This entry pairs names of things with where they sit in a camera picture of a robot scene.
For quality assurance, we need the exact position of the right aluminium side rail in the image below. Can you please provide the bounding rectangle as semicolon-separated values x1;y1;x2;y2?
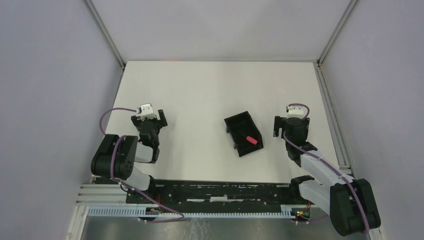
313;60;356;177

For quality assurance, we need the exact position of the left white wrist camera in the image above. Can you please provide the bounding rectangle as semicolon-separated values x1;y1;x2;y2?
135;103;157;121

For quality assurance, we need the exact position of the white slotted cable duct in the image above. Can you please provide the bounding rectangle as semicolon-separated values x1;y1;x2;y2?
87;205;295;219

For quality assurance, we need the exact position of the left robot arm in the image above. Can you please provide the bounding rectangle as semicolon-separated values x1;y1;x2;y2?
90;103;168;191

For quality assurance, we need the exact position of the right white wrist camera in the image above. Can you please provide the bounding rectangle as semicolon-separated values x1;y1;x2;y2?
286;105;305;119

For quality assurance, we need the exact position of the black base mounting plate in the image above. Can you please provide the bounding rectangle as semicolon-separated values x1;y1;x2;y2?
122;179;312;215

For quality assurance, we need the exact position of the right aluminium corner post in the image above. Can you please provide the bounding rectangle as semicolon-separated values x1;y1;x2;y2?
316;0;359;66

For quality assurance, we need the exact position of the aluminium corner post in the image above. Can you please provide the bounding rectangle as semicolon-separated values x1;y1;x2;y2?
316;0;359;66
82;0;126;71

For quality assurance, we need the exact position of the red handled screwdriver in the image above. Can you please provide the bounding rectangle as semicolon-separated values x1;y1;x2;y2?
246;135;258;145

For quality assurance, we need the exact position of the left aluminium corner post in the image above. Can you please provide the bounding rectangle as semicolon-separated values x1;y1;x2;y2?
82;0;126;71

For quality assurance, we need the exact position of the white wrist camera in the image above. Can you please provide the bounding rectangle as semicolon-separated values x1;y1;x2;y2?
286;105;305;119
135;103;157;121

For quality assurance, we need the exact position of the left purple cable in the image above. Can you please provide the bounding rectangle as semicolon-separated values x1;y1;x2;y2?
100;107;185;224

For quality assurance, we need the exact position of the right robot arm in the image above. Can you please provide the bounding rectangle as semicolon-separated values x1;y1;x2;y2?
273;116;382;237

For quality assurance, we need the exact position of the black plastic bin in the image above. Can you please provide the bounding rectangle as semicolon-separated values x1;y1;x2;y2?
224;111;264;158

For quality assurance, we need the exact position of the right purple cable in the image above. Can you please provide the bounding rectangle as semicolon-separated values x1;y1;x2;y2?
282;103;371;235

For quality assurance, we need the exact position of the purple cable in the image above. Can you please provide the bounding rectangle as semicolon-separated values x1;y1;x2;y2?
282;103;371;235
100;107;185;224

